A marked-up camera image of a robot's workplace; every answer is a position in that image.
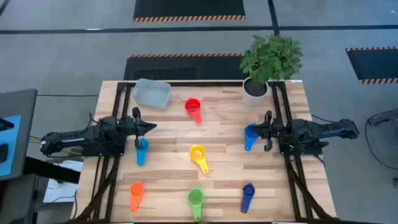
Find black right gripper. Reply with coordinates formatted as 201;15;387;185
252;110;280;152

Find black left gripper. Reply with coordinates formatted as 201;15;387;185
126;107;157;149

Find medium blue measuring cup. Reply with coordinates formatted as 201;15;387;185
243;123;261;152

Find cyan measuring cup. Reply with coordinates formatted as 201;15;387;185
135;137;150;167

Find red measuring cup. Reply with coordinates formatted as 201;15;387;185
184;98;203;124

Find yellow measuring cup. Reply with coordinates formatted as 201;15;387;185
189;144;210;174

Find dark blue measuring cup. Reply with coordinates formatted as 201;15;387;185
240;182;256;214

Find orange measuring cup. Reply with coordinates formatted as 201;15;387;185
129;180;145;213

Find green measuring cup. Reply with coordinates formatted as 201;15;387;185
187;187;205;222

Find grey plastic basket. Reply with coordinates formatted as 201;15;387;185
132;78;172;110

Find white plant pot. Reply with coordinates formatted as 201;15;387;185
241;77;270;107

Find green leafy plant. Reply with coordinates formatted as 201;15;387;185
238;33;304;85

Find black striped-edge floor mat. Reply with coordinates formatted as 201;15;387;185
123;53;249;81
345;46;398;85
133;0;246;23

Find black beam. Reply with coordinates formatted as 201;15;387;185
23;156;81;184

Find white paper sheets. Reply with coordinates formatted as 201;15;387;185
43;160;84;203

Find grey side desk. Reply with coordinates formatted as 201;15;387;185
0;88;38;182

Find grey chair base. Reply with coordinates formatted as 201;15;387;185
366;107;398;127

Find blue desk pad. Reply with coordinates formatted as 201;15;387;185
0;114;22;177

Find black tablet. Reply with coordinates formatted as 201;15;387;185
0;117;15;132

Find black computer mouse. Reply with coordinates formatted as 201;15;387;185
0;143;9;164

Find grey cabinet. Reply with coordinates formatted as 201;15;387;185
0;173;39;224

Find black aluminium table frame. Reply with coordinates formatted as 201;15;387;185
73;80;340;223

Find black curved floor cable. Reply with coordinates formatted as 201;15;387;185
364;116;398;170

